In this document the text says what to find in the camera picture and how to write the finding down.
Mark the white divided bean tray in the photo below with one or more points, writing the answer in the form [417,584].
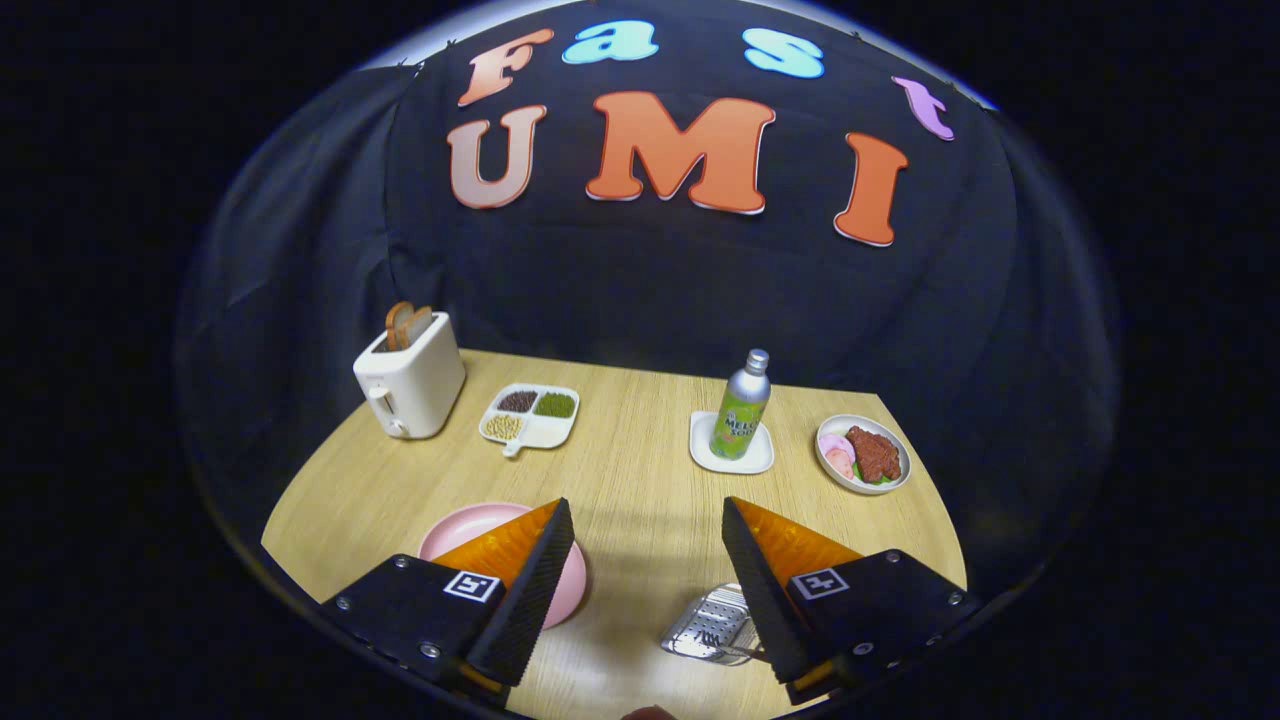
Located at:
[548,432]

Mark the cream white toaster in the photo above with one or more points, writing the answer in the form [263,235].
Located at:
[420,390]

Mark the white oval food plate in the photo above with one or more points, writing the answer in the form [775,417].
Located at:
[900,480]

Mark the pink round plate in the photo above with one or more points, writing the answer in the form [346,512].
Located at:
[460,530]

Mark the white square coaster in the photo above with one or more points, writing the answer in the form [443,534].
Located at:
[700,450]

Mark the green soda bottle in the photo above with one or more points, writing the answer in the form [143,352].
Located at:
[742,410]

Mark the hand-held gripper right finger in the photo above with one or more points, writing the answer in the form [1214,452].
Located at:
[765,600]

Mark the metal cutlery drainer basket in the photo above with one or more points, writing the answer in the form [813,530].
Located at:
[715,612]

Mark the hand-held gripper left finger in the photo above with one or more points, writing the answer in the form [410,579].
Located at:
[530,600]

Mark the toasted bread slice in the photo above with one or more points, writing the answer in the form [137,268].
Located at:
[397,325]
[420,325]

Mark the brown fried meat piece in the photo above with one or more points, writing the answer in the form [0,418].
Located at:
[875,455]

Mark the pink ham slices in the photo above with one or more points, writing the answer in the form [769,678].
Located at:
[835,450]

